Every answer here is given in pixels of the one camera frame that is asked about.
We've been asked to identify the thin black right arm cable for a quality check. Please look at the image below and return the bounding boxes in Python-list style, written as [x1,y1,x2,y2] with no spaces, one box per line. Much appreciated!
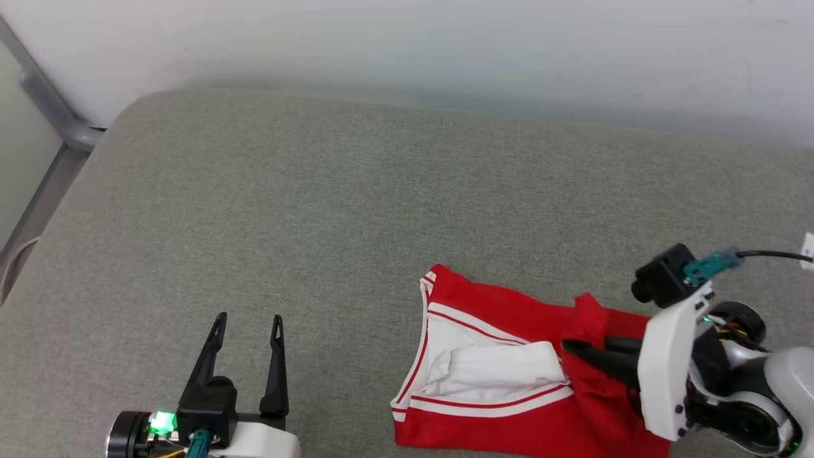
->
[735,250,814,263]

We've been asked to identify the grey metal frame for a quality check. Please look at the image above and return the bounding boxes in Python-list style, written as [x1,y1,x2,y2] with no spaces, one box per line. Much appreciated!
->
[0,19,106,306]

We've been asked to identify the teal right camera connector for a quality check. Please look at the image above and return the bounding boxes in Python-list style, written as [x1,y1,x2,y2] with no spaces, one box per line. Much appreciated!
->
[684,249,745,287]

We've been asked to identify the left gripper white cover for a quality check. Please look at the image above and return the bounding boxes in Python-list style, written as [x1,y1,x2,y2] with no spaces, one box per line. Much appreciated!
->
[105,312,301,458]

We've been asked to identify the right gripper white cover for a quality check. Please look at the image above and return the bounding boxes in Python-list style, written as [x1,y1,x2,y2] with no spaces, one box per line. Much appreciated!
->
[562,282,802,457]

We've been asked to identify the red and white basketball jersey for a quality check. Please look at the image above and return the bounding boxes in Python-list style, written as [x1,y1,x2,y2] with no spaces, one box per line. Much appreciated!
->
[390,264,672,458]

